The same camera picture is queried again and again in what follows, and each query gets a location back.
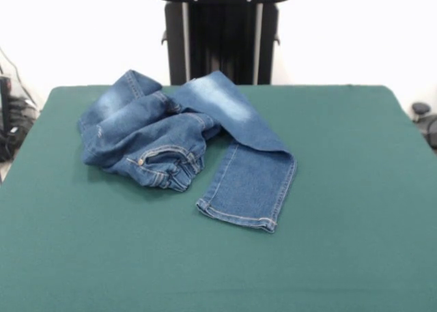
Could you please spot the blue denim jeans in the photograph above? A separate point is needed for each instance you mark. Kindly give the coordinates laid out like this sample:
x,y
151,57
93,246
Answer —
x,y
153,131

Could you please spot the grey chair base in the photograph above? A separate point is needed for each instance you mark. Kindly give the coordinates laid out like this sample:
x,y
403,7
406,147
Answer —
x,y
20,109
423,121

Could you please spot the dark green table cloth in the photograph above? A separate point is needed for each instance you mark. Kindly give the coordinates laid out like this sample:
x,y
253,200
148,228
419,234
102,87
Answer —
x,y
324,223

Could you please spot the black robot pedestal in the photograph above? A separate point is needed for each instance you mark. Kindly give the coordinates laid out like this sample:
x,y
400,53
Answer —
x,y
222,35

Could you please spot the black upright frame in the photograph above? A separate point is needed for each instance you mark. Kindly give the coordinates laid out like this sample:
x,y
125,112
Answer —
x,y
5,103

